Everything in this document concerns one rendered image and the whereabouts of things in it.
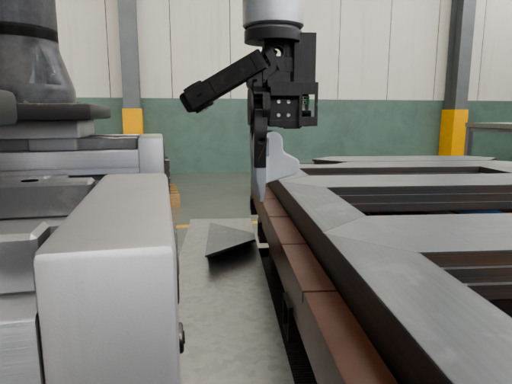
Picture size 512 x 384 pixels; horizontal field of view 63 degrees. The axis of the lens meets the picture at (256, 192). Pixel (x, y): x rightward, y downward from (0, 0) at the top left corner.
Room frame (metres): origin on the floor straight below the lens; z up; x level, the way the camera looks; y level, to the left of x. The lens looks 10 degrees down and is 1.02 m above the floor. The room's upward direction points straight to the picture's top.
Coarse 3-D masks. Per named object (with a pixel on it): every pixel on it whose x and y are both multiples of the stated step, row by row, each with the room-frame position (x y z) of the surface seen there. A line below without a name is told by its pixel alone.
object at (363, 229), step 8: (344, 224) 0.59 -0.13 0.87; (352, 224) 0.59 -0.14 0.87; (360, 224) 0.59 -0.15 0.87; (368, 224) 0.59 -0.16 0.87; (376, 224) 0.59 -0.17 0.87; (344, 232) 0.55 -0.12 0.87; (352, 232) 0.55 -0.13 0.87; (360, 232) 0.55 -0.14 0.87; (368, 232) 0.55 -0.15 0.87; (376, 232) 0.55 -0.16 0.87; (384, 232) 0.55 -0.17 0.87; (360, 240) 0.51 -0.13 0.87; (368, 240) 0.51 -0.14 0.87; (376, 240) 0.51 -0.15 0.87; (384, 240) 0.51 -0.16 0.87; (392, 240) 0.51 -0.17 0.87; (400, 248) 0.48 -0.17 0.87; (408, 248) 0.48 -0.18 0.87
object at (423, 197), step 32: (288, 192) 0.85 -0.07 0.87; (352, 192) 0.91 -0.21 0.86; (384, 192) 0.92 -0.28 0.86; (416, 192) 0.92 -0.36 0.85; (448, 192) 0.93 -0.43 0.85; (480, 192) 0.93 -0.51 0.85; (320, 256) 0.56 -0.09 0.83; (448, 256) 0.47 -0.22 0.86; (480, 256) 0.47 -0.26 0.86; (352, 288) 0.42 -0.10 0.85; (480, 288) 0.46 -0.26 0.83; (384, 320) 0.33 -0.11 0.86; (384, 352) 0.32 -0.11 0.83; (416, 352) 0.27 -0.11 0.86
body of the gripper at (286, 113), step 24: (264, 48) 0.53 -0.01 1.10; (288, 48) 0.54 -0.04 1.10; (312, 48) 0.53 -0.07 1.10; (264, 72) 0.53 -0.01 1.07; (288, 72) 0.53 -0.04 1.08; (312, 72) 0.53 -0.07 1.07; (264, 96) 0.51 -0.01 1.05; (288, 96) 0.52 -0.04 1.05; (288, 120) 0.52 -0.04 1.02; (312, 120) 0.51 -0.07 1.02
